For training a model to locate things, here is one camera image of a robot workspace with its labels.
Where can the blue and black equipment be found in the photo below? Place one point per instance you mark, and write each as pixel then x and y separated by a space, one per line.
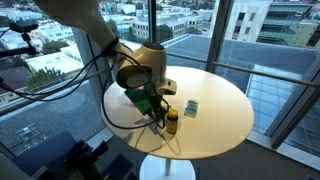
pixel 60 156

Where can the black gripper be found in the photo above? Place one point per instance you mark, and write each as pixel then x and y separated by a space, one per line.
pixel 156 105

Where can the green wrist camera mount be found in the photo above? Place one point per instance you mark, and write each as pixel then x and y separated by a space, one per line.
pixel 140 100

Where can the white table pedestal base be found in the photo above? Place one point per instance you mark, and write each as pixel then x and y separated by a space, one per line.
pixel 166 170

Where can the metal window railing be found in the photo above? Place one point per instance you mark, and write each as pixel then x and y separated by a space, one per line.
pixel 253 71

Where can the amber bottle with yellow cap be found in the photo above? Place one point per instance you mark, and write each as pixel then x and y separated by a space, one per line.
pixel 172 121

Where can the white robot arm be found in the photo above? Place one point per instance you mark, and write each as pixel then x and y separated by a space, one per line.
pixel 83 16

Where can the black camera on tripod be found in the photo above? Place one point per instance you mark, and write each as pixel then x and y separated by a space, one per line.
pixel 23 26

